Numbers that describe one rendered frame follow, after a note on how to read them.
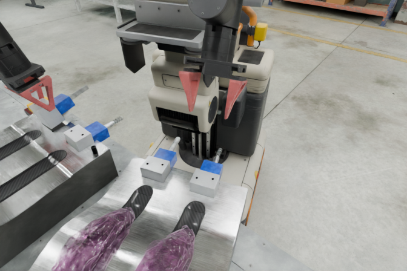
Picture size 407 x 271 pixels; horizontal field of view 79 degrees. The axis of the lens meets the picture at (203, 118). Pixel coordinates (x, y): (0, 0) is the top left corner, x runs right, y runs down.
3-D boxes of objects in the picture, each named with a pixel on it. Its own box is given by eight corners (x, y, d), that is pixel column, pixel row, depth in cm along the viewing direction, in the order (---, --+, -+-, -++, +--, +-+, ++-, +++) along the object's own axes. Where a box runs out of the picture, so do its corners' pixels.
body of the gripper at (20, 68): (17, 91, 48) (-12, 55, 43) (0, 82, 54) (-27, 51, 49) (48, 73, 51) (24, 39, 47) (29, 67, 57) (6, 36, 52)
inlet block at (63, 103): (87, 93, 67) (76, 76, 64) (97, 97, 64) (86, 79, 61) (42, 123, 60) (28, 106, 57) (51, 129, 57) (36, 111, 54)
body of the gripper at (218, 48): (239, 75, 40) (248, 28, 38) (181, 66, 43) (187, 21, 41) (245, 75, 46) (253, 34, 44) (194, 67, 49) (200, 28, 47)
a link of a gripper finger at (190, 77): (210, 120, 43) (219, 65, 40) (172, 111, 45) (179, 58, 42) (220, 114, 49) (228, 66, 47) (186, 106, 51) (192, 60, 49)
